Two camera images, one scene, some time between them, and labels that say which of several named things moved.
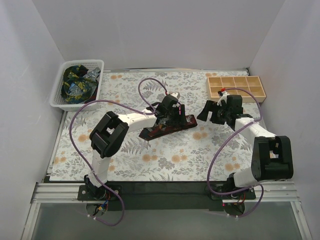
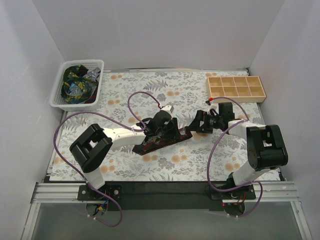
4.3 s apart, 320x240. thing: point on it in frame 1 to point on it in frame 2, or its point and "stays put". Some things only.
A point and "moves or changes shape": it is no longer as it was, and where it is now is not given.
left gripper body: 180,113 to 172,128
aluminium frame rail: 276,192 stays put
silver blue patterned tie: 86,87 stays put
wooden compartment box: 250,87 stays put
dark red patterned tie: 151,133 moves or changes shape
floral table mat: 209,152 stays put
